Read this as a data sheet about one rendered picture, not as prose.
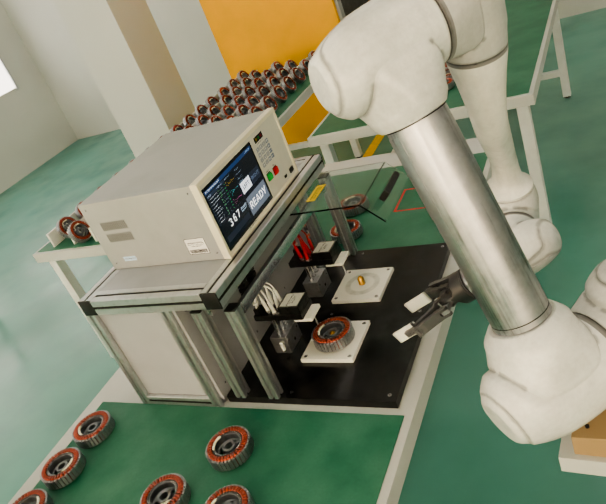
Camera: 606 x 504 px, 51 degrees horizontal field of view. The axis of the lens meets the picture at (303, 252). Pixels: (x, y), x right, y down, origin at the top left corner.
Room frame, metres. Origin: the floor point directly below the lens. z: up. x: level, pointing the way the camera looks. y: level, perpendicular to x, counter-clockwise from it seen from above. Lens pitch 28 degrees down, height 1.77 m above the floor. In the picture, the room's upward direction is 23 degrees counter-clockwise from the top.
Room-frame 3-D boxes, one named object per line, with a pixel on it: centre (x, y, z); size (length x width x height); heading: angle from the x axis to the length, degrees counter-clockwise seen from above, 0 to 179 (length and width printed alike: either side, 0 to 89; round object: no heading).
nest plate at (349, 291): (1.56, -0.12, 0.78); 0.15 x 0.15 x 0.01; 56
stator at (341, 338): (1.35, 0.01, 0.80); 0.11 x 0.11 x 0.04
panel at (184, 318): (1.60, 0.15, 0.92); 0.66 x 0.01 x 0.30; 146
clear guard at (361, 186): (1.62, -0.16, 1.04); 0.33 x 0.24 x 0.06; 56
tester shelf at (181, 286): (1.63, 0.21, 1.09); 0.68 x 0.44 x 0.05; 146
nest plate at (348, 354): (1.35, 0.01, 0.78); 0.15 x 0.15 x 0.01; 56
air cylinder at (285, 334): (1.43, 0.13, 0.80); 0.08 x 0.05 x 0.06; 146
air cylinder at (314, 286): (1.64, 0.00, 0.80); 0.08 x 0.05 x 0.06; 146
